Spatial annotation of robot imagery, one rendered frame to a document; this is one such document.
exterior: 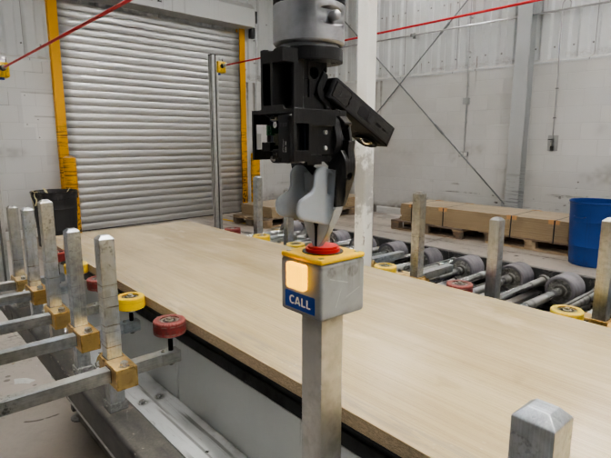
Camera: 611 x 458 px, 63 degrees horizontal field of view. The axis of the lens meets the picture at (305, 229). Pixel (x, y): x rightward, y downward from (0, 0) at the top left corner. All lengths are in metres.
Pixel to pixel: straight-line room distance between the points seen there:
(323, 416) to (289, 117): 0.35
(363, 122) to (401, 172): 8.58
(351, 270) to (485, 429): 0.41
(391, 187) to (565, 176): 3.00
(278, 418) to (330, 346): 0.54
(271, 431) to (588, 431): 0.61
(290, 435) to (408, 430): 0.33
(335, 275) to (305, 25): 0.26
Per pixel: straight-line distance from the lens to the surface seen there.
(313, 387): 0.62
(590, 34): 7.99
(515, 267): 2.13
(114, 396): 1.34
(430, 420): 0.88
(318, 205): 0.53
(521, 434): 0.46
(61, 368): 1.65
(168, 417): 1.46
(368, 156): 1.81
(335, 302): 0.56
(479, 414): 0.92
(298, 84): 0.52
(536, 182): 8.04
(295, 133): 0.49
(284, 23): 0.53
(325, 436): 0.65
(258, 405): 1.17
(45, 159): 7.91
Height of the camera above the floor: 1.35
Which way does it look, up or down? 10 degrees down
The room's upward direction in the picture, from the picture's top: straight up
